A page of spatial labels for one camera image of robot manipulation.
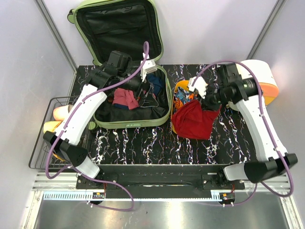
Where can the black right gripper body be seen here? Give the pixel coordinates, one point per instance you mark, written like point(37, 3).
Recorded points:
point(212, 99)

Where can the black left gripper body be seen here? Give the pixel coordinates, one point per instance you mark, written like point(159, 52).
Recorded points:
point(135, 84)

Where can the pink maroon garment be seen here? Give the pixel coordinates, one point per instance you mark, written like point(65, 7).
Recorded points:
point(124, 99)

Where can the navy blue garment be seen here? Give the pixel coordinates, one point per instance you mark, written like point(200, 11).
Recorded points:
point(158, 85)

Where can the red garment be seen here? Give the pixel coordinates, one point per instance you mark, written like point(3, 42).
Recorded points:
point(192, 122)

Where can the colourful patterned shorts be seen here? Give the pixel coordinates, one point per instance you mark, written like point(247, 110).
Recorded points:
point(181, 97)

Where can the orange plastic basket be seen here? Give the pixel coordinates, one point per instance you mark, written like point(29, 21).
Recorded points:
point(189, 119)

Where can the green hard-shell suitcase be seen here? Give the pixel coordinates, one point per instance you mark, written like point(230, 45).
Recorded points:
point(124, 26)

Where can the white orange drawer cabinet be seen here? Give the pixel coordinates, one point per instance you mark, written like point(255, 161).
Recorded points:
point(248, 79)

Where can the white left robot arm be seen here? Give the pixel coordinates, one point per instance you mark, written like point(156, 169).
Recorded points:
point(114, 73)

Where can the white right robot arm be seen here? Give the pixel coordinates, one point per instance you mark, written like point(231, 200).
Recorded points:
point(272, 157)

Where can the small brown bottle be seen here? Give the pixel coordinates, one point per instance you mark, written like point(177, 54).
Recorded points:
point(110, 99)

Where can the black marble pattern mat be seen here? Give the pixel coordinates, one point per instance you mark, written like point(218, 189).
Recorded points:
point(229, 143)

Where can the pink cup in basket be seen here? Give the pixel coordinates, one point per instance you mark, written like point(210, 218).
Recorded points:
point(61, 112)

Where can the yellow cup in basket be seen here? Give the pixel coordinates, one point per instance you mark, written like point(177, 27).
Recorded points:
point(50, 126)

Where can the yellow dotted plate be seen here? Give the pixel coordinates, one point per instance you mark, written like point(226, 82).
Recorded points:
point(57, 153)

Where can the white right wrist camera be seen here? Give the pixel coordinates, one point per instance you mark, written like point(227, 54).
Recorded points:
point(197, 87)

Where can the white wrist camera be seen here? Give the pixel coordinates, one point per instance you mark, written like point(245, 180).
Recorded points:
point(149, 68)
point(197, 87)

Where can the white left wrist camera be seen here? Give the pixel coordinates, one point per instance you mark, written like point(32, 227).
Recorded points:
point(149, 68)

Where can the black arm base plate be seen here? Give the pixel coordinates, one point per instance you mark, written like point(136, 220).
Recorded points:
point(197, 176)

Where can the aluminium rail frame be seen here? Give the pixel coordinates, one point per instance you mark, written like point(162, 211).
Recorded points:
point(70, 186)

